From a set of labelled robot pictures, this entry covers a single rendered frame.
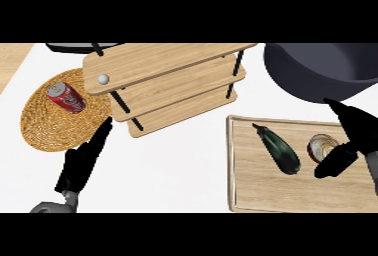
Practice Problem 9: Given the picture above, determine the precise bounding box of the black round pan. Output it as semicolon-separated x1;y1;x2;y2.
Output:
44;42;125;55

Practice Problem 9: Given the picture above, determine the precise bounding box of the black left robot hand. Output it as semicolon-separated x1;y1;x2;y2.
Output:
53;116;115;195

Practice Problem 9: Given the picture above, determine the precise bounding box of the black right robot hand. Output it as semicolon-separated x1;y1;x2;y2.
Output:
312;97;378;179

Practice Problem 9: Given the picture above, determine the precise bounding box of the red soda can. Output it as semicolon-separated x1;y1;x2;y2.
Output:
45;81;88;115

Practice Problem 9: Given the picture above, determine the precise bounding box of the round woven wicker placemat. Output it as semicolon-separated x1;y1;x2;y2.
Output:
19;67;113;153

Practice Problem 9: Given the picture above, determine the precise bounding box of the dark green eggplant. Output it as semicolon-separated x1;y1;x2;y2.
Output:
250;122;302;176

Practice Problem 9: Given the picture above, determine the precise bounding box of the dark grey pot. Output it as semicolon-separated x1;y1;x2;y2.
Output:
262;42;378;105

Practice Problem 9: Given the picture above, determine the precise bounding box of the pale wooden board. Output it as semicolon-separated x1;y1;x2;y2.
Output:
0;42;35;95

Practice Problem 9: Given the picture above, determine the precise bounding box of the wooden tiered shelf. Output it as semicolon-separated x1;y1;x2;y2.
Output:
81;42;259;139

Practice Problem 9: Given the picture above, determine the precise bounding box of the wooden tray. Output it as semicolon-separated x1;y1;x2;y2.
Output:
225;114;378;214

